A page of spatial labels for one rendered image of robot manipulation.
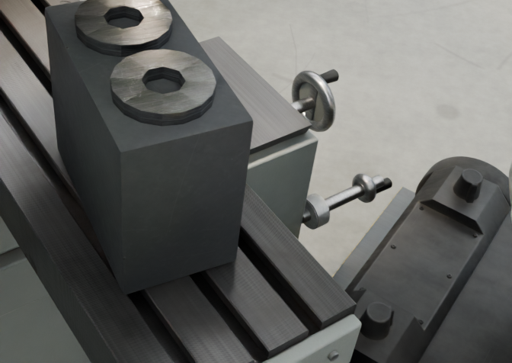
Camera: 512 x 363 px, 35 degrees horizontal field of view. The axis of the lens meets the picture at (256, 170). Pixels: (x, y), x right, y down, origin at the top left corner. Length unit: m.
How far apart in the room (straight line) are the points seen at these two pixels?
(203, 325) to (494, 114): 2.00
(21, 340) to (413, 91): 1.73
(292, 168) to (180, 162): 0.65
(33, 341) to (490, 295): 0.71
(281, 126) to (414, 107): 1.35
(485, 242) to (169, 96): 0.84
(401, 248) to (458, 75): 1.51
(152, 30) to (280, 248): 0.26
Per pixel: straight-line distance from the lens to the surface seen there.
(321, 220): 1.45
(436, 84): 2.73
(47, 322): 1.26
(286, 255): 0.84
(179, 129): 0.67
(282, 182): 1.32
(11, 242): 1.06
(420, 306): 1.28
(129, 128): 0.67
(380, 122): 2.52
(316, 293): 0.81
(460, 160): 1.54
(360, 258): 1.57
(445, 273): 1.34
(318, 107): 1.49
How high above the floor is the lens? 1.57
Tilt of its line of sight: 44 degrees down
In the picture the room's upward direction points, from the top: 8 degrees clockwise
